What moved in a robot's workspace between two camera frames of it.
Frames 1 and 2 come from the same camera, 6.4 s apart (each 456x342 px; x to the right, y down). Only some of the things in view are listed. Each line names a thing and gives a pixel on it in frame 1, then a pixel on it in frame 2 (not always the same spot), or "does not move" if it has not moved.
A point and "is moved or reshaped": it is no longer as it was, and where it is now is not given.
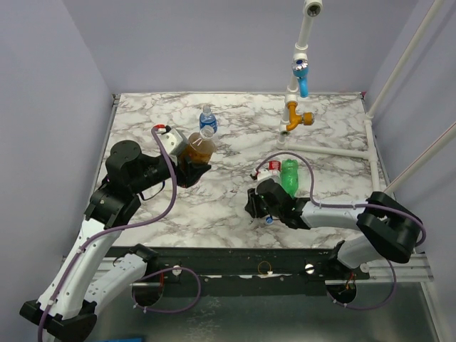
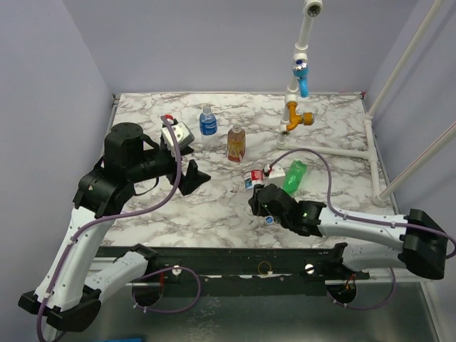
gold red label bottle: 200,147 → 236,142
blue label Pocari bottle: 208,118 does not move
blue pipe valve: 300,70 does not move
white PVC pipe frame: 312,9 does not move
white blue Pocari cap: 268,221 does not move
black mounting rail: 245,271 does not move
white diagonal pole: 404,61 does not move
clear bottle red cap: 274,169 → 256,174
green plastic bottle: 289,177 is moved or reshaped
